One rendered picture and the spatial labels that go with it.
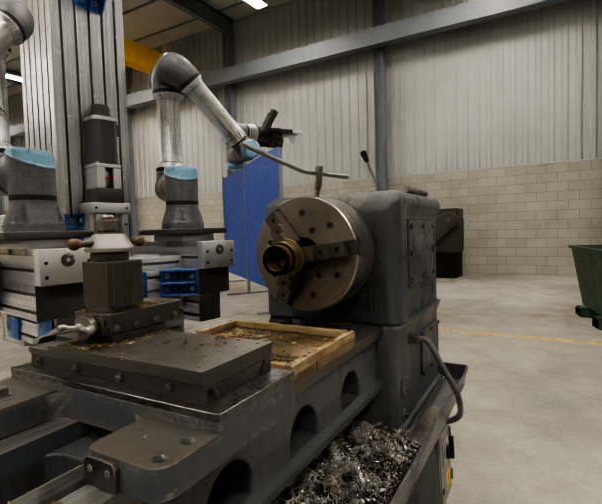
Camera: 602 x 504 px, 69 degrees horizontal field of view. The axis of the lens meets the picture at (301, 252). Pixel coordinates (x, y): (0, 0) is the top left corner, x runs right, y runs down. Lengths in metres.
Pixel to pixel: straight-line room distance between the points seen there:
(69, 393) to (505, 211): 10.61
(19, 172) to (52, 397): 0.74
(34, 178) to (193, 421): 0.94
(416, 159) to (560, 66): 3.49
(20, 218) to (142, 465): 0.95
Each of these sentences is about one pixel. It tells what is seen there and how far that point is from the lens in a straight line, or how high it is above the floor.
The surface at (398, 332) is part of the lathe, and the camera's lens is 1.30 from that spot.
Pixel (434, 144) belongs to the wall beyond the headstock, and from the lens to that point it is 11.50.
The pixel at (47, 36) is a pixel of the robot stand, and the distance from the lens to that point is 1.74.
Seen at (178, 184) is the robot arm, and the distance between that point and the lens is 1.63.
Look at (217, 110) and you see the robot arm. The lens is 1.74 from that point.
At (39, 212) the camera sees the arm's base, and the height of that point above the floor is 1.21.
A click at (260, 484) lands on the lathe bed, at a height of 0.72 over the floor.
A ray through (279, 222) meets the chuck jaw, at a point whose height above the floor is 1.17.
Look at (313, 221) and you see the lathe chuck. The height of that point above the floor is 1.17.
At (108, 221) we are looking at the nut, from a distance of 0.81.
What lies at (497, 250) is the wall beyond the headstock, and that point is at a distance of 11.07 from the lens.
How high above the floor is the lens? 1.15
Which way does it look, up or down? 3 degrees down
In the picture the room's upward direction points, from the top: 2 degrees counter-clockwise
